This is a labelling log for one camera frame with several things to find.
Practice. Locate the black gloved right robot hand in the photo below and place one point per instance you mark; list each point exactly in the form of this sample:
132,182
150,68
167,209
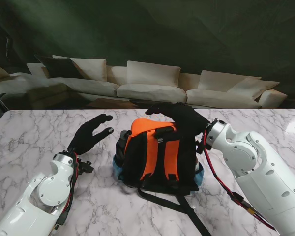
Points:
184,118

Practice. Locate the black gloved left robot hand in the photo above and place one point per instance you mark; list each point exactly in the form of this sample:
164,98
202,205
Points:
88,137

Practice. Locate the black folding umbrella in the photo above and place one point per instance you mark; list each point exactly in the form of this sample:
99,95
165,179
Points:
121,145

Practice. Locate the orange and blue backpack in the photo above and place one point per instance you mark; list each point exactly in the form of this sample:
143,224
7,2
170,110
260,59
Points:
159,157

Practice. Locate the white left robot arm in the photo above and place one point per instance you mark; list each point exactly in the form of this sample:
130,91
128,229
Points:
34,196

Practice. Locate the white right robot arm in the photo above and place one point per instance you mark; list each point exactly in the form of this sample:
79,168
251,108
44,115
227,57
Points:
260,172

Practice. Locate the cream sofa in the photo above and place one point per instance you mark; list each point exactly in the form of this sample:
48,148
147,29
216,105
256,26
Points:
147,88

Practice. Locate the dark brown cushion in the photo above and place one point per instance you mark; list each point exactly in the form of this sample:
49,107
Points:
59,67

